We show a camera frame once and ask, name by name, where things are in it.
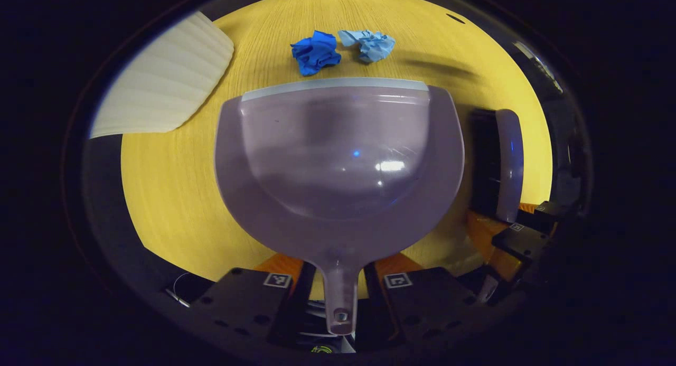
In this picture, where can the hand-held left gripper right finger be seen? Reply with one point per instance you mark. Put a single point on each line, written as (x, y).
(375, 302)

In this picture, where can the dark blue paper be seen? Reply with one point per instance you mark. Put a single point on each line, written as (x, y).
(314, 53)

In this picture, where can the small purple dustpan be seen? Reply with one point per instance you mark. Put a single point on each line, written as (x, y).
(338, 160)

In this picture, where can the wooden desktop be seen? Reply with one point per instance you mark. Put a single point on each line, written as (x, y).
(169, 197)

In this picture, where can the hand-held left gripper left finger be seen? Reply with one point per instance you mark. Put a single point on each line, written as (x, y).
(298, 297)

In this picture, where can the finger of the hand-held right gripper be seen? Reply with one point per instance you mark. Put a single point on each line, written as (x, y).
(520, 244)
(546, 213)

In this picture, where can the light blue paper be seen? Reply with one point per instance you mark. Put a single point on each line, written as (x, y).
(372, 45)

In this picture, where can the white garbage bin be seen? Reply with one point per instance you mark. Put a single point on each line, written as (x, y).
(163, 86)

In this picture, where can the small purple broom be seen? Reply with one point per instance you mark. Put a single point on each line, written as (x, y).
(508, 160)

